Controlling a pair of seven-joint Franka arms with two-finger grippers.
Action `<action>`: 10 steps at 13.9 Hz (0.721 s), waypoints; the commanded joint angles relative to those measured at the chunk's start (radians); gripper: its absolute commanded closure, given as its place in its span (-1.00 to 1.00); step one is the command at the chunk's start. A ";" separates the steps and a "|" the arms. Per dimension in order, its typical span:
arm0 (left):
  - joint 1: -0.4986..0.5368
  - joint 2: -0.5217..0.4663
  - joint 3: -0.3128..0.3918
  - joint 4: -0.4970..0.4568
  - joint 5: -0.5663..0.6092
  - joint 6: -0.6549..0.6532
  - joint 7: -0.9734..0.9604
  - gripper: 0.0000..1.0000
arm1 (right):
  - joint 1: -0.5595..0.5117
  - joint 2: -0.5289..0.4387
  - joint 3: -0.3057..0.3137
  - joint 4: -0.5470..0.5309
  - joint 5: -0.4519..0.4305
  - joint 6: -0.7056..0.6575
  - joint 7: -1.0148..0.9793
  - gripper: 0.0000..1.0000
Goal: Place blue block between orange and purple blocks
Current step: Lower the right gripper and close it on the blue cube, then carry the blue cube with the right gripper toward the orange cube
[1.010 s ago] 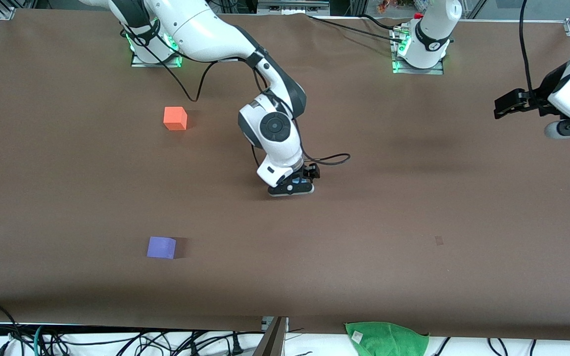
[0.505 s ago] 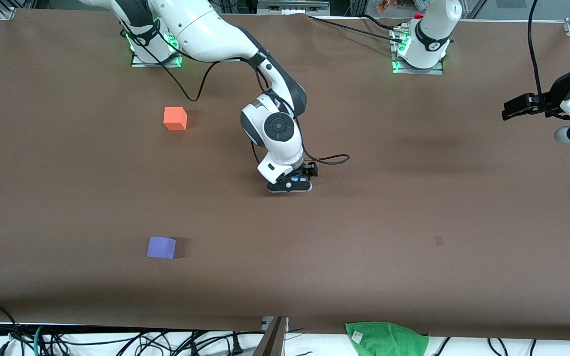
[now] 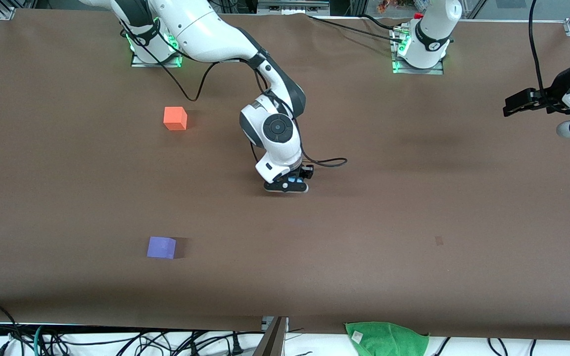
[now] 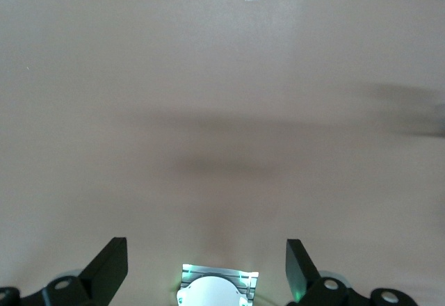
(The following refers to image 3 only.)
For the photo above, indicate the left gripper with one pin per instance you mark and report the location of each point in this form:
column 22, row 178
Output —
column 551, row 93

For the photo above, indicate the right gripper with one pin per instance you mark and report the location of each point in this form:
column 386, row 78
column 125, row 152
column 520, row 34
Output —
column 307, row 172

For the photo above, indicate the light blue foam block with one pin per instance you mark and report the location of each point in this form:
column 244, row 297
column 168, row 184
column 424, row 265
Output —
column 293, row 180

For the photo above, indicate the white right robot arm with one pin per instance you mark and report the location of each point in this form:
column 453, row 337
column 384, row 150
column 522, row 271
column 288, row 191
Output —
column 206, row 29

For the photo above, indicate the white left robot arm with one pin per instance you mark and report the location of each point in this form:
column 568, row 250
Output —
column 431, row 29

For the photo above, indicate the orange foam block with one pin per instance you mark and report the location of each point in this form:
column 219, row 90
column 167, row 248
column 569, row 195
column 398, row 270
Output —
column 174, row 118

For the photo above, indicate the purple foam block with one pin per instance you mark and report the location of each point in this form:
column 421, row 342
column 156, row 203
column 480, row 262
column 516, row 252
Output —
column 161, row 247

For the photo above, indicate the brown table cover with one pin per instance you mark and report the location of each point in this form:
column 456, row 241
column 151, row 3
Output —
column 285, row 222

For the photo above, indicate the colourful toy pile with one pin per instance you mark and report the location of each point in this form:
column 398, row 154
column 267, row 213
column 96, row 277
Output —
column 388, row 6

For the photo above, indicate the silver box with ports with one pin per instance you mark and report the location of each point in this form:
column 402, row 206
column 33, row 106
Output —
column 292, row 6

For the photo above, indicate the green microfiber cloth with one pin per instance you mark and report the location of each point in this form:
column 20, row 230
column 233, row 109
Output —
column 386, row 340

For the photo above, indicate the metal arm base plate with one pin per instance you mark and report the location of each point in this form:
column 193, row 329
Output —
column 436, row 70
column 139, row 63

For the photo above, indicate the grey metal post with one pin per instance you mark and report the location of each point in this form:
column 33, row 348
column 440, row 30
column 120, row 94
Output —
column 272, row 338

